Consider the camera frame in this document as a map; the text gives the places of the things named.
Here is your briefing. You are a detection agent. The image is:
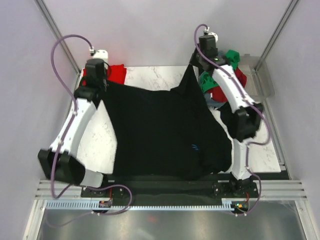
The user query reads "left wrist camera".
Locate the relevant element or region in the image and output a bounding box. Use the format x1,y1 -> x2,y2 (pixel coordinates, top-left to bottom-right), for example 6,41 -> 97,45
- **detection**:
90,49 -> 109,63

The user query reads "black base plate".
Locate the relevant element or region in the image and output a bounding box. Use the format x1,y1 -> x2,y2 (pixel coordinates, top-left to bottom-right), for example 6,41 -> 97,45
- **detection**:
80,173 -> 259,206

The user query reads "grey blue t shirt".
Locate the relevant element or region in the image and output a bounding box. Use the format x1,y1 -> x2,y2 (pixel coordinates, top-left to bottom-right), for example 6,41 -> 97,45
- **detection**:
204,93 -> 225,109

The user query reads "left aluminium frame post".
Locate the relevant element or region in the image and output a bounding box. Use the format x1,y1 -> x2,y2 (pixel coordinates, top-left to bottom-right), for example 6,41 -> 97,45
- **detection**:
34,0 -> 80,74

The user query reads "clear plastic bin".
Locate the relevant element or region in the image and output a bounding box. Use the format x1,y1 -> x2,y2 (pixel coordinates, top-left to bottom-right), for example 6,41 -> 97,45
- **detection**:
238,54 -> 275,102

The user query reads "purple cable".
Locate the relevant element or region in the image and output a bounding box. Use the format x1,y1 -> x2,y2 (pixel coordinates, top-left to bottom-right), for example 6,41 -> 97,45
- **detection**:
49,34 -> 96,200
194,24 -> 272,217

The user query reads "aluminium front rail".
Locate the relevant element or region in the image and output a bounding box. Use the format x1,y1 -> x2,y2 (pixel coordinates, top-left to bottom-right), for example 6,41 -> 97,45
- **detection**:
34,178 -> 308,201

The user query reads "aluminium frame post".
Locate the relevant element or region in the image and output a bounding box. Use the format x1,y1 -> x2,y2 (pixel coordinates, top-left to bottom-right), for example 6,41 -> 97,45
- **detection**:
34,0 -> 80,74
260,0 -> 300,60

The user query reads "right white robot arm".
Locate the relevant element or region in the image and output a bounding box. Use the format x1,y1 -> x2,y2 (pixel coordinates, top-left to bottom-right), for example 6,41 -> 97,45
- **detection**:
190,33 -> 263,197

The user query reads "green t shirt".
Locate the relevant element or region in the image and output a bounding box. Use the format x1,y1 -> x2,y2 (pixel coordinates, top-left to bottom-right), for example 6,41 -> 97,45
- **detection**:
199,49 -> 240,93

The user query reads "right aluminium frame post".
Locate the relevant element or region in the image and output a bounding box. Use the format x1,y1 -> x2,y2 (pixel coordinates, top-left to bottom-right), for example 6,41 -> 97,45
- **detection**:
260,0 -> 300,60

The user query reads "white slotted cable duct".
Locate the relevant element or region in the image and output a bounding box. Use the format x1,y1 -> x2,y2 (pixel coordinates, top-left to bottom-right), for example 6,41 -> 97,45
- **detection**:
45,199 -> 246,211

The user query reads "folded red t shirt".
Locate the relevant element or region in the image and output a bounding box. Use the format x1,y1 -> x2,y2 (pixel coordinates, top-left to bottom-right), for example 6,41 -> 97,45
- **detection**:
79,62 -> 127,88

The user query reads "dark red t shirt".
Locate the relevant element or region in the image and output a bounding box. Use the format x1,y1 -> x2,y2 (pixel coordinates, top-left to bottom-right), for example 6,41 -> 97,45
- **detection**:
206,67 -> 247,103

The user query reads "black t shirt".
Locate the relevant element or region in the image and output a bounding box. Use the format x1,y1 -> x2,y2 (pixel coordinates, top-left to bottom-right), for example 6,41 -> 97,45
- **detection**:
218,102 -> 237,138
102,65 -> 232,180

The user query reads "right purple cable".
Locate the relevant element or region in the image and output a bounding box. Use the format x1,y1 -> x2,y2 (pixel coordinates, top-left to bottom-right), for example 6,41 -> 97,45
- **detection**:
194,24 -> 272,217

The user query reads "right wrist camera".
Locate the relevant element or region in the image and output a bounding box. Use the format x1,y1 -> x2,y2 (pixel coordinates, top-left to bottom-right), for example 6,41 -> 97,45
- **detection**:
203,27 -> 219,43

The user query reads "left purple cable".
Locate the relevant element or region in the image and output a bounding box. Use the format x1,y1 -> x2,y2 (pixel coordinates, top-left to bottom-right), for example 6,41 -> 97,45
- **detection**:
49,34 -> 96,200

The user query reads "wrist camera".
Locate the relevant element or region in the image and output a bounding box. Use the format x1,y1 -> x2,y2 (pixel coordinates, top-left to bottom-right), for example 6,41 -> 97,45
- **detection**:
203,27 -> 219,43
90,49 -> 109,63

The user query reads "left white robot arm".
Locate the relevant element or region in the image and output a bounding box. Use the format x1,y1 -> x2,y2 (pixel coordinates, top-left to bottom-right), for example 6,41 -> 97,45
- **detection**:
38,58 -> 110,197

